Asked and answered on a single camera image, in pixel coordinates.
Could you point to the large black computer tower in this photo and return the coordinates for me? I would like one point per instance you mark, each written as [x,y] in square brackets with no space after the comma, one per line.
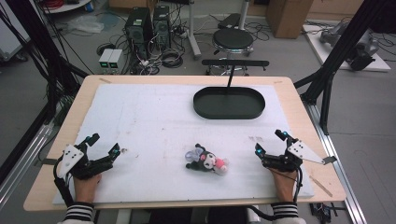
[138,29]

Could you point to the black metal frame post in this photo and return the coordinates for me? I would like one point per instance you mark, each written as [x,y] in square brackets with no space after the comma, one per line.
[40,43]
[339,56]

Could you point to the clear plastic bag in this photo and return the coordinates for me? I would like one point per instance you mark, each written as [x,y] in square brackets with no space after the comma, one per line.
[85,24]

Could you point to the small black electronics board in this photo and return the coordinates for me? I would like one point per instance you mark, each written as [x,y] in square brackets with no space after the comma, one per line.
[322,211]

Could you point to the white foam mat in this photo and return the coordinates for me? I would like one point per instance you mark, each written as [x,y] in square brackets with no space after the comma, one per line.
[162,124]

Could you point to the white power supply unit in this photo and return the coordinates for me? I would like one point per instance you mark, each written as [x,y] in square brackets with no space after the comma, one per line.
[106,59]
[115,59]

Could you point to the white metal table leg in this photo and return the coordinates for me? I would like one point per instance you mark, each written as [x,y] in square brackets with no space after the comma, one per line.
[193,34]

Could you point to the person's left hand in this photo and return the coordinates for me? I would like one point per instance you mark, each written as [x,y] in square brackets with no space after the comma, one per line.
[84,188]

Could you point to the brown cardboard box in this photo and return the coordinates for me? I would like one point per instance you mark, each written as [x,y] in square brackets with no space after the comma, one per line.
[288,17]

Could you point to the white floor board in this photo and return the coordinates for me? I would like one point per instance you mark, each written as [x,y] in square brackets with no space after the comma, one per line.
[316,46]

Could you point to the grey machine on board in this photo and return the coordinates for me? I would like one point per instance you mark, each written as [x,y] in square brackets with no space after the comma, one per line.
[361,51]

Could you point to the white round table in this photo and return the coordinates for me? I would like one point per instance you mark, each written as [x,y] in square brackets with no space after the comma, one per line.
[67,5]

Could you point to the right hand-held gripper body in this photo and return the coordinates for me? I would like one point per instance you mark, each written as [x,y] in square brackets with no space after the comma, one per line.
[300,151]

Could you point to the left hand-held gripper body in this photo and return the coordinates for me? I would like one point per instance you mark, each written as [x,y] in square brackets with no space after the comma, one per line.
[71,158]

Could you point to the thin wooden stick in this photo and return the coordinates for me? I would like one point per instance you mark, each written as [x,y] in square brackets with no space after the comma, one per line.
[320,186]

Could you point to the black round stool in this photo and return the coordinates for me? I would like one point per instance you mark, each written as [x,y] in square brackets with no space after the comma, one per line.
[233,39]

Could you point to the aluminium rail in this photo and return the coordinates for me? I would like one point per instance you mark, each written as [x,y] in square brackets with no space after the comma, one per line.
[336,161]
[21,161]

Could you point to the flat black box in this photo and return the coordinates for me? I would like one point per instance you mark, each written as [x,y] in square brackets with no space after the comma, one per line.
[229,21]

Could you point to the person's right hand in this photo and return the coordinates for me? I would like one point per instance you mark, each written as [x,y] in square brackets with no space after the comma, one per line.
[285,185]

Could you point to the black and pink plush toy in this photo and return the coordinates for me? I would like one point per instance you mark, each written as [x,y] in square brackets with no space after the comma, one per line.
[208,161]

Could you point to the slim black computer tower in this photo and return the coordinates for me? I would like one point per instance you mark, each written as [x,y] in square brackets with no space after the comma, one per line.
[162,25]

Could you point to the black oval tray with T-bar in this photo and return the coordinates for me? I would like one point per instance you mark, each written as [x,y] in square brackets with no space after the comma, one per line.
[229,104]

